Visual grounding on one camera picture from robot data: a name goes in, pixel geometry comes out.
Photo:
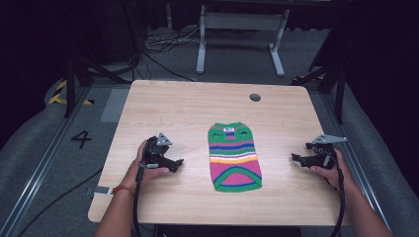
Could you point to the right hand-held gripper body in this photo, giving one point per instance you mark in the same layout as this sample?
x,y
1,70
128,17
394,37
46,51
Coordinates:
x,y
324,156

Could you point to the grey table grommet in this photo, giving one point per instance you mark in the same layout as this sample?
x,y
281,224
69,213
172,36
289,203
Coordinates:
x,y
255,97

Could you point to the metal floor rail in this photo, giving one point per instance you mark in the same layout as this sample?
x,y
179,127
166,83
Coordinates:
x,y
39,171
355,158

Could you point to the white metal desk frame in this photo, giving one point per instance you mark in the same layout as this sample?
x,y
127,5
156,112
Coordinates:
x,y
242,21

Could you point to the silver table edge clamp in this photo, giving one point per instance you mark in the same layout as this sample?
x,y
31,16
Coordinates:
x,y
102,190

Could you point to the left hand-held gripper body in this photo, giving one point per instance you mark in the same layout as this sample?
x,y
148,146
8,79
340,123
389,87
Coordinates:
x,y
157,152

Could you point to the person's left hand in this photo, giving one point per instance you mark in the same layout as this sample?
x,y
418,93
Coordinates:
x,y
138,174

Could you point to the yellow black hazard tape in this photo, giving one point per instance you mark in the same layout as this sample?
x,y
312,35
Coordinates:
x,y
57,95

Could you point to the striped knitted pet sweater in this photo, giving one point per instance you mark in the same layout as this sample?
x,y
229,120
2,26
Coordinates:
x,y
234,158

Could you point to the person's right hand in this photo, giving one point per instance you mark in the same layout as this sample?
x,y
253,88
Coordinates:
x,y
339,176

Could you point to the black tripod stand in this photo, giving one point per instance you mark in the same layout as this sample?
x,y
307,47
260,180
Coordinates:
x,y
337,89
70,85

